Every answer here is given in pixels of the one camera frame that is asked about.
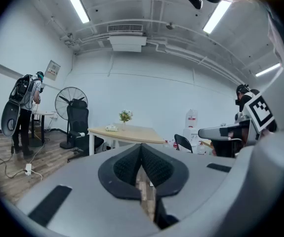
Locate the black floor cable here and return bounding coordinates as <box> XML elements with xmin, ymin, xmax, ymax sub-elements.
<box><xmin>0</xmin><ymin>146</ymin><xmax>28</xmax><ymax>179</ymax></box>

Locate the clear water bottle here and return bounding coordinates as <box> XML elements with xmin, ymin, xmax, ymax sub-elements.
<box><xmin>197</xmin><ymin>142</ymin><xmax>207</xmax><ymax>156</ymax></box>

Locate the long ceiling light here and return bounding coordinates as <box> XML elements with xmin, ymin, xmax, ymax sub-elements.
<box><xmin>255</xmin><ymin>62</ymin><xmax>282</xmax><ymax>78</ymax></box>
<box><xmin>202</xmin><ymin>0</ymin><xmax>233</xmax><ymax>35</ymax></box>
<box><xmin>61</xmin><ymin>0</ymin><xmax>91</xmax><ymax>24</ymax></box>

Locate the vase of flowers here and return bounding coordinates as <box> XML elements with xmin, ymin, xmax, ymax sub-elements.
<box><xmin>119</xmin><ymin>109</ymin><xmax>133</xmax><ymax>131</ymax></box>

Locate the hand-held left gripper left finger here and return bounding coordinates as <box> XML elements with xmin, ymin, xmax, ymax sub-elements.
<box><xmin>15</xmin><ymin>143</ymin><xmax>161</xmax><ymax>237</ymax></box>

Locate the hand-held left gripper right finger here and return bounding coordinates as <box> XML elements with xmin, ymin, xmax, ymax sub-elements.
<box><xmin>141</xmin><ymin>143</ymin><xmax>237</xmax><ymax>230</ymax></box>

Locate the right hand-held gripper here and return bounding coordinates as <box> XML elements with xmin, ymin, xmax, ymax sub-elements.
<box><xmin>198</xmin><ymin>92</ymin><xmax>277</xmax><ymax>148</ymax></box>

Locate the light wooden table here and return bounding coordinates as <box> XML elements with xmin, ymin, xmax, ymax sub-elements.
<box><xmin>87</xmin><ymin>122</ymin><xmax>166</xmax><ymax>156</ymax></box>

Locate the wall electrical box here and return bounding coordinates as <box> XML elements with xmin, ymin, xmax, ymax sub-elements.
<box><xmin>44</xmin><ymin>59</ymin><xmax>61</xmax><ymax>82</ymax></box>

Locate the black office chair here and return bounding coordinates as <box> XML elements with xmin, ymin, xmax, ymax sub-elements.
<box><xmin>66</xmin><ymin>98</ymin><xmax>105</xmax><ymax>163</ymax></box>

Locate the ceiling air conditioner unit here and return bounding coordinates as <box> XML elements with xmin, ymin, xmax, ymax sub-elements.
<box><xmin>106</xmin><ymin>23</ymin><xmax>148</xmax><ymax>53</ymax></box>

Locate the white water dispenser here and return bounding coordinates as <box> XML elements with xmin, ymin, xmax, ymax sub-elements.
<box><xmin>182</xmin><ymin>109</ymin><xmax>199</xmax><ymax>154</ymax></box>

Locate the black standing fan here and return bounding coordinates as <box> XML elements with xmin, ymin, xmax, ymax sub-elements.
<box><xmin>54</xmin><ymin>86</ymin><xmax>88</xmax><ymax>150</ymax></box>

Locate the white round table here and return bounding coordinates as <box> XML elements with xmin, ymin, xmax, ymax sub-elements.
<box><xmin>30</xmin><ymin>110</ymin><xmax>55</xmax><ymax>144</ymax></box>

